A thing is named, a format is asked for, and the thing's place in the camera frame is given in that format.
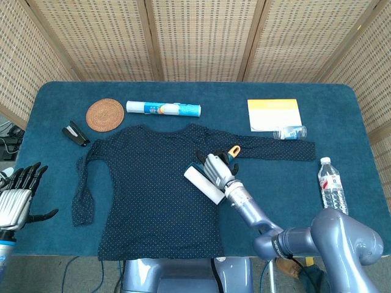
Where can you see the black stapler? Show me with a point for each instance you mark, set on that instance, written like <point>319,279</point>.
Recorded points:
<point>74,134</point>

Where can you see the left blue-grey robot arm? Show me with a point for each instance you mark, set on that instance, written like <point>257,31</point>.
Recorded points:
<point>4,247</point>

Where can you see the bamboo folding screen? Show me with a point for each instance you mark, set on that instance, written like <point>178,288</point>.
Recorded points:
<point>201,36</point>

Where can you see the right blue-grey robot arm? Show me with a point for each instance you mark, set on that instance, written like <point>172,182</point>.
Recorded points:
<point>336,241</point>

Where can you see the yellow white booklet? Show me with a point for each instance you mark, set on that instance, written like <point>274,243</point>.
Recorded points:
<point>273,114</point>

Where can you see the teal blue table cloth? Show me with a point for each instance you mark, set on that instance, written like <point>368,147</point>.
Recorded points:
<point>281,189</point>

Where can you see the brown shoe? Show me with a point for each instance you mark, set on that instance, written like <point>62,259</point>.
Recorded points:
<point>287,267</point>

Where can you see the water bottle red label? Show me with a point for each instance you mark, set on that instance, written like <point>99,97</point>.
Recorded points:
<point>333,189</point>

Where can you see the dark blue dotted shirt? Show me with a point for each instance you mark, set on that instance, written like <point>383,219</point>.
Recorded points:
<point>146,189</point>

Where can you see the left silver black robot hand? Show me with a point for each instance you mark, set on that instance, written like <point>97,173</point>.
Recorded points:
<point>13,201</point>

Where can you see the round woven rattan coaster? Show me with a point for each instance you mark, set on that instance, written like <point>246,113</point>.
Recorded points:
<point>105,115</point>

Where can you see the blue-grey robot torso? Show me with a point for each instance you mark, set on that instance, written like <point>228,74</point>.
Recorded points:
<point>183,274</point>

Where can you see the blue jeans leg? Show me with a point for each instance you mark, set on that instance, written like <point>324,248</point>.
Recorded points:
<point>313,279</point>

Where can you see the small clear plastic bottle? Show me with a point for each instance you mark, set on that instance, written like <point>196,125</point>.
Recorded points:
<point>290,132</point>

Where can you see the white tube package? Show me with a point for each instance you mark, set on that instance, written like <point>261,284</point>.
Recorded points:
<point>162,109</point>

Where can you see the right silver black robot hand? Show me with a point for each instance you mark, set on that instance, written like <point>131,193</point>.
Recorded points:
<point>218,171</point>

